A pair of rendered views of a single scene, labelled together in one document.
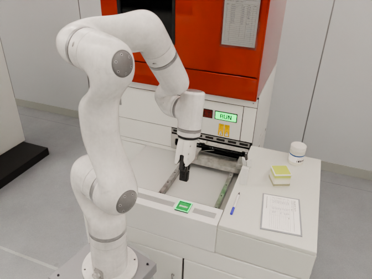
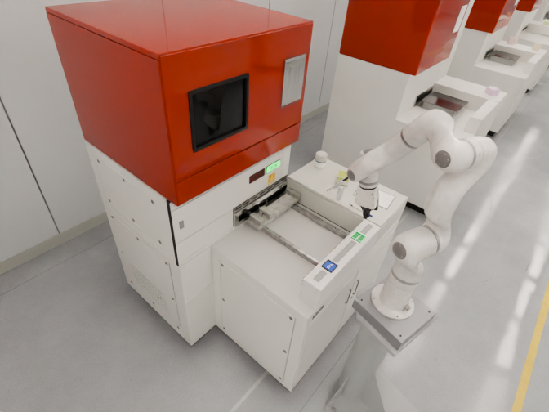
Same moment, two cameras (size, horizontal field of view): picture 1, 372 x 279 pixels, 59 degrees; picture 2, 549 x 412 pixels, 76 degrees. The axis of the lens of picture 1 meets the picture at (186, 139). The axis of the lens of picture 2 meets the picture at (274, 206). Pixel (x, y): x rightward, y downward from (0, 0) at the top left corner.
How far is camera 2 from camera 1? 1.73 m
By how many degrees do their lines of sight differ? 59
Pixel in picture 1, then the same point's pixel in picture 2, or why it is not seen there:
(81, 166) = (421, 244)
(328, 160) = not seen: hidden behind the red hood
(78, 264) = (390, 321)
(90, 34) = (481, 142)
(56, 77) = not seen: outside the picture
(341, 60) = not seen: hidden behind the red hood
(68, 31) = (470, 150)
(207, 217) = (372, 229)
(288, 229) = (389, 199)
